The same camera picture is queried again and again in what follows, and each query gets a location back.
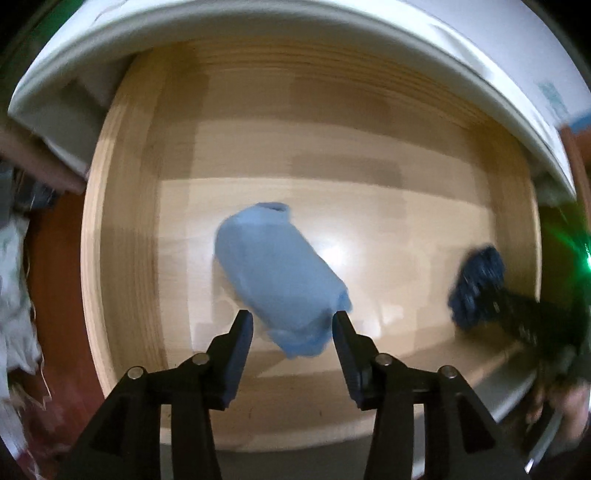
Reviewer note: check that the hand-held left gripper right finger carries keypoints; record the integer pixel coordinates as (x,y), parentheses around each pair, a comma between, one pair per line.
(348,360)

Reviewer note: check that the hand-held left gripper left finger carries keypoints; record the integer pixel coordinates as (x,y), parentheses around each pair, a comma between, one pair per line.
(238,360)

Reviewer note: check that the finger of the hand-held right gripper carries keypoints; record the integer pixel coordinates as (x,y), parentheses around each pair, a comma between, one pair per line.
(521,318)

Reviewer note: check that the navy patterned underwear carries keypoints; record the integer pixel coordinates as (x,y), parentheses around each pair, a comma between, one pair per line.
(478,281)

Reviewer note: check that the blue-grey underwear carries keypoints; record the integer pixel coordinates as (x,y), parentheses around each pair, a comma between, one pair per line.
(277,277)

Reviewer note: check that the wooden drawer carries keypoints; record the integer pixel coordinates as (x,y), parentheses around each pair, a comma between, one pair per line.
(323,138)

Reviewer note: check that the person's right hand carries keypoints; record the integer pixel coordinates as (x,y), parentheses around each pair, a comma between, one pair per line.
(572,410)

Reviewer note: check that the white printed plastic bag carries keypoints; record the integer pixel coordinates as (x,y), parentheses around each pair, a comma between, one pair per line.
(14,286)

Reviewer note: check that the dark blue packet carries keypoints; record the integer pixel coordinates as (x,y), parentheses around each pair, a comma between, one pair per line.
(37,196)

